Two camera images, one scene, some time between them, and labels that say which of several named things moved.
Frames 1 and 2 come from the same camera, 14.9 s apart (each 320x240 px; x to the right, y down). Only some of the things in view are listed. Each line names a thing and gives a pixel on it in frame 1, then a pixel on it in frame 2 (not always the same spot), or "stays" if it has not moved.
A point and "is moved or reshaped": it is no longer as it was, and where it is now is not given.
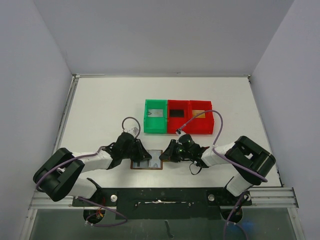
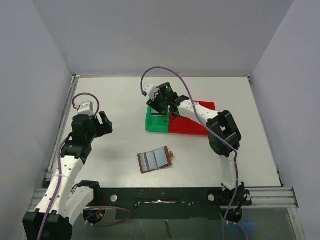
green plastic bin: (155, 125) stays
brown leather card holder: (144, 164) is moved or reshaped
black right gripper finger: (168, 154) to (158, 104)
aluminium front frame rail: (278, 198) stays
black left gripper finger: (141, 153) to (106, 128)
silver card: (155, 162) to (157, 114)
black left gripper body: (136, 150) to (100, 126)
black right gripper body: (173, 152) to (157, 105)
